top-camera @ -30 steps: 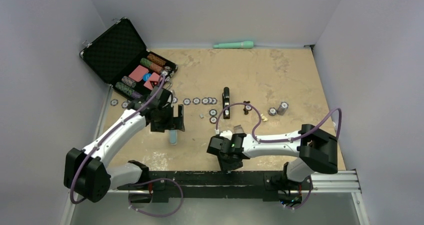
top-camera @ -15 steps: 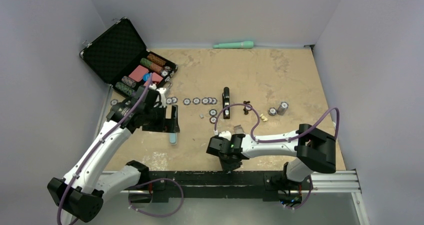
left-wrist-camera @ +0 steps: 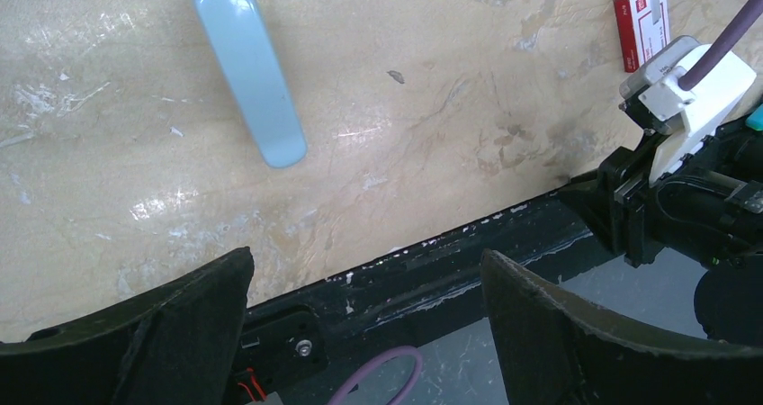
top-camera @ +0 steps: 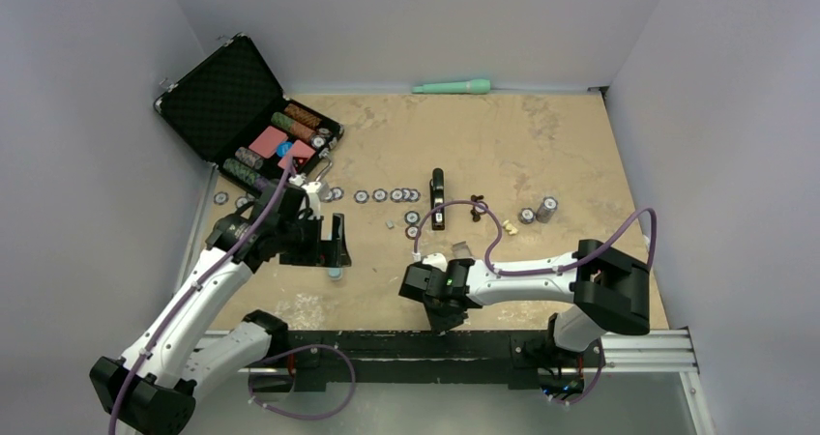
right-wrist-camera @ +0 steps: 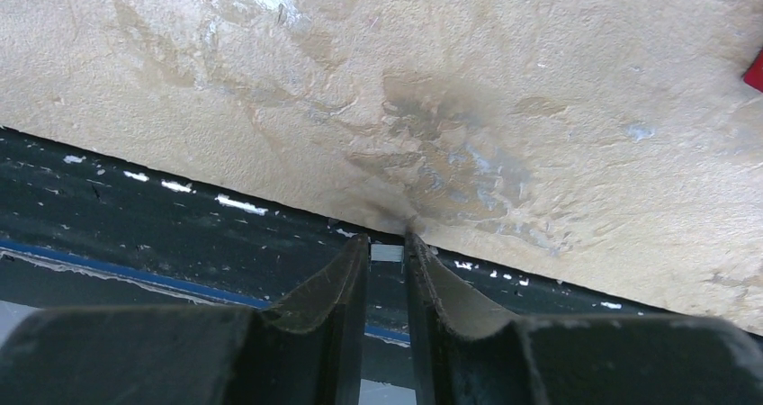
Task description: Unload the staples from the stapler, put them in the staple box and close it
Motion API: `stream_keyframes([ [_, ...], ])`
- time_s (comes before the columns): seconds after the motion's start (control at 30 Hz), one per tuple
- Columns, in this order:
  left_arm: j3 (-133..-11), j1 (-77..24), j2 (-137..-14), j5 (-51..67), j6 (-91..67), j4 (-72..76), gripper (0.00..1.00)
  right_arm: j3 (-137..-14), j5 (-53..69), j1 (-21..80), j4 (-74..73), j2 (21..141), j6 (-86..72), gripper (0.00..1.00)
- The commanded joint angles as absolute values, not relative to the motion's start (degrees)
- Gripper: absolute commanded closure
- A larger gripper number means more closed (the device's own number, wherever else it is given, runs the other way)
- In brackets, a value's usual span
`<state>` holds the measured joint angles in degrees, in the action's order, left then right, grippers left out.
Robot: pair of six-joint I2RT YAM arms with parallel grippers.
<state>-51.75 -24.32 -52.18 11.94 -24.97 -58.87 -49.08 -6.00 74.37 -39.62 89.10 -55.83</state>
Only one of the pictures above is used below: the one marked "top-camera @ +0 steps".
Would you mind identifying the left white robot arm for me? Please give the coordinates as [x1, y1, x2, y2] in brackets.
[90, 179, 352, 434]

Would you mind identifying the red staple box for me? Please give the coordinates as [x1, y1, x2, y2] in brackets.
[452, 241, 475, 259]

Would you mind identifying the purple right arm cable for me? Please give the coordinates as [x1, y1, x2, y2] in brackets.
[412, 200, 658, 408]

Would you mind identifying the brown chip stack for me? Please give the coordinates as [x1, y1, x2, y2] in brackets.
[470, 194, 488, 222]

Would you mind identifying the green marker pen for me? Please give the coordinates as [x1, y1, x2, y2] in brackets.
[411, 78, 492, 95]

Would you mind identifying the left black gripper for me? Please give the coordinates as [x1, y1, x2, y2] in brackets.
[277, 211, 350, 267]

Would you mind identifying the blue dealer button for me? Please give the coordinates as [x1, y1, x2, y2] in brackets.
[276, 141, 293, 158]

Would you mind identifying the black poker chip case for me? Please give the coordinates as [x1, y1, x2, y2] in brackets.
[154, 33, 344, 196]

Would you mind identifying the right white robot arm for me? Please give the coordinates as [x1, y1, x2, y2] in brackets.
[398, 239, 650, 364]

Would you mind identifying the poker chip stack upright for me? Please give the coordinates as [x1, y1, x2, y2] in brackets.
[536, 196, 558, 223]

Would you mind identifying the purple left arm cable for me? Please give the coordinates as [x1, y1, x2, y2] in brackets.
[107, 151, 300, 435]

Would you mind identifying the small cream object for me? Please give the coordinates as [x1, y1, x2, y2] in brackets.
[502, 220, 518, 236]

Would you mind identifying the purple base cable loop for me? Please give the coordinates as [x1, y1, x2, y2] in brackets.
[247, 342, 359, 421]

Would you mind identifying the poker chip lower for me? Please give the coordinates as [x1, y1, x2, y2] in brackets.
[405, 225, 420, 240]

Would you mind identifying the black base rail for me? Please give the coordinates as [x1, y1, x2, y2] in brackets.
[249, 330, 603, 396]

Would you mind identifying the black stapler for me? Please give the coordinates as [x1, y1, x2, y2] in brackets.
[429, 168, 446, 231]

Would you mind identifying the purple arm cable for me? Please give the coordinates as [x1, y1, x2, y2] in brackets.
[412, 200, 658, 408]
[107, 151, 300, 435]

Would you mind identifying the red card deck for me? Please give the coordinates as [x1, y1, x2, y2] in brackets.
[278, 140, 316, 173]
[248, 126, 288, 160]

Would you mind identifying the poker chip on table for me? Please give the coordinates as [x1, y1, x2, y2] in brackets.
[404, 211, 421, 225]

